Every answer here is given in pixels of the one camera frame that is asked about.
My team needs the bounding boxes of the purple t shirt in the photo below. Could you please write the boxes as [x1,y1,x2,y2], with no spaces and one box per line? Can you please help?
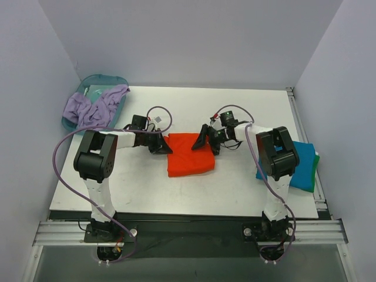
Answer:
[62,84,130,128]

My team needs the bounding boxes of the teal plastic basket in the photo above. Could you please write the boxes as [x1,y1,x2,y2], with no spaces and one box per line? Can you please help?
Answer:
[62,75,129,132]

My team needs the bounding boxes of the folded green t shirt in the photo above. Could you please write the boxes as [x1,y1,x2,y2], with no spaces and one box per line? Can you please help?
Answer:
[308,152,320,193]

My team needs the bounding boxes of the orange t shirt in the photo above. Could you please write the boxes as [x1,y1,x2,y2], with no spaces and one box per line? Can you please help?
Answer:
[164,133,215,177]

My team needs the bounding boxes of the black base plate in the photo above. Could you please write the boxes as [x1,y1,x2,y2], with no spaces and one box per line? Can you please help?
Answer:
[81,217,296,262]

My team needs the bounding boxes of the aluminium mounting rail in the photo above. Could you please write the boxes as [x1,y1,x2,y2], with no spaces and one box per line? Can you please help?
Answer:
[33,220,348,246]

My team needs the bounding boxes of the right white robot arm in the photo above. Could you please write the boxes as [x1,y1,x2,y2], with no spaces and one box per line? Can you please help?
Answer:
[192,120,300,240]

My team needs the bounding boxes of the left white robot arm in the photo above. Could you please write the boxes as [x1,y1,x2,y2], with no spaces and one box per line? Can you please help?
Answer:
[73,115,173,242]

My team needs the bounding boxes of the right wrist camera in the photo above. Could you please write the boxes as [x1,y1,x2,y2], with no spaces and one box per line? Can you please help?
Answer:
[219,110,239,127]

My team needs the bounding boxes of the folded blue t shirt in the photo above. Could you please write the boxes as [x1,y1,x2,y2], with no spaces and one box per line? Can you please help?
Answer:
[274,141,320,193]

